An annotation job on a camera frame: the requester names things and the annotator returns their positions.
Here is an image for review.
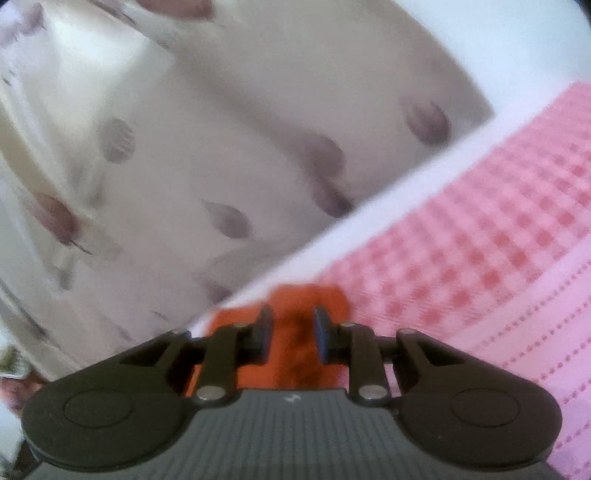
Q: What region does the red knitted sweater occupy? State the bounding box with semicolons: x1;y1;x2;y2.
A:
206;284;351;390

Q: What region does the pink checkered bed sheet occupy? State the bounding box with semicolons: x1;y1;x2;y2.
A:
188;80;591;480

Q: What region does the beige leaf-patterned mattress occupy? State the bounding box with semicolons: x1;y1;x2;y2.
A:
1;1;492;380

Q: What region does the cluttered items pile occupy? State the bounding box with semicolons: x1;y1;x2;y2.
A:
0;345;48;418

